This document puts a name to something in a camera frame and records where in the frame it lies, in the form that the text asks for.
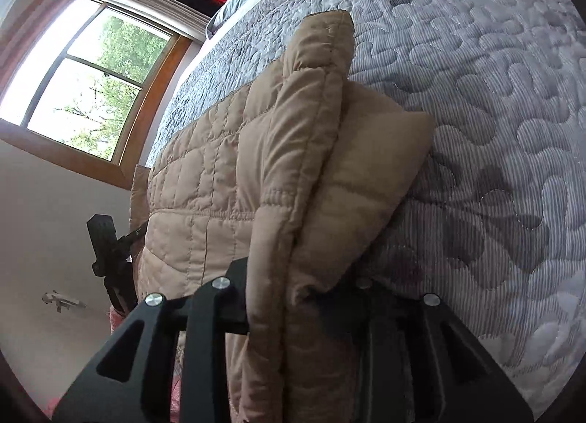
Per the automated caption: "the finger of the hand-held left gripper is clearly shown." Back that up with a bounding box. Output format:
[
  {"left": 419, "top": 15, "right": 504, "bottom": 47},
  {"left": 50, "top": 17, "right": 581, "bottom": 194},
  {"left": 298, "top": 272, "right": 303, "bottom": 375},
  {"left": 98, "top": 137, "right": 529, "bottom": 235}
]
[{"left": 116, "top": 225, "right": 149, "bottom": 253}]

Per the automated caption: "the grey quilted bedspread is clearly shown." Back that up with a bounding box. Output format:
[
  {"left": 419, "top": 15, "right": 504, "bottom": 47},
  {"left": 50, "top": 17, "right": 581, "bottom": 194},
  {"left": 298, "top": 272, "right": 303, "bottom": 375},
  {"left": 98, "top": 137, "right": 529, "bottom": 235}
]
[{"left": 146, "top": 0, "right": 586, "bottom": 419}]

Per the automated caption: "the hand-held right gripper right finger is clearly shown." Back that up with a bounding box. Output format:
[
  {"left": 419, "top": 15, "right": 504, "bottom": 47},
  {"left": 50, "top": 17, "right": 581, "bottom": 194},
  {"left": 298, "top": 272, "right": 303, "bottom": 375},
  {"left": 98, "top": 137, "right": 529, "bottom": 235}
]
[{"left": 320, "top": 277, "right": 534, "bottom": 423}]

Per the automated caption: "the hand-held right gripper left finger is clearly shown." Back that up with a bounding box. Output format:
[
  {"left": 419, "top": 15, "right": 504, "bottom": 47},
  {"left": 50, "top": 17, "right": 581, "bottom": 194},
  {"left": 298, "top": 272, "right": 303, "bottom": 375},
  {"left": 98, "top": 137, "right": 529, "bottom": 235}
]
[{"left": 52, "top": 258, "right": 250, "bottom": 423}]

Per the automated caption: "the pink checked cloth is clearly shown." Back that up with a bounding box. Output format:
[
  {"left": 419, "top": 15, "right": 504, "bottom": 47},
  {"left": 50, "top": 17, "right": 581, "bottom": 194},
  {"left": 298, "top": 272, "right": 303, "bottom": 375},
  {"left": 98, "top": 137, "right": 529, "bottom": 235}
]
[{"left": 106, "top": 304, "right": 186, "bottom": 423}]

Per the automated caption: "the large wooden-framed window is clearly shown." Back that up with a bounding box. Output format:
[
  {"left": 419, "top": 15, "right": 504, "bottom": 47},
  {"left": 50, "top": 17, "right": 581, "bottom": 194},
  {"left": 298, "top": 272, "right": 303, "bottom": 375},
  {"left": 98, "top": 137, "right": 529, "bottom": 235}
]
[{"left": 0, "top": 0, "right": 193, "bottom": 190}]

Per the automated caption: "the beige quilted coat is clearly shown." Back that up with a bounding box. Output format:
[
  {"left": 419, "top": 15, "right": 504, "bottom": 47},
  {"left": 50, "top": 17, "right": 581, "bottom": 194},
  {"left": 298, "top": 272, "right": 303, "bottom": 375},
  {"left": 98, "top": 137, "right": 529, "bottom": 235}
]
[{"left": 129, "top": 11, "right": 435, "bottom": 423}]

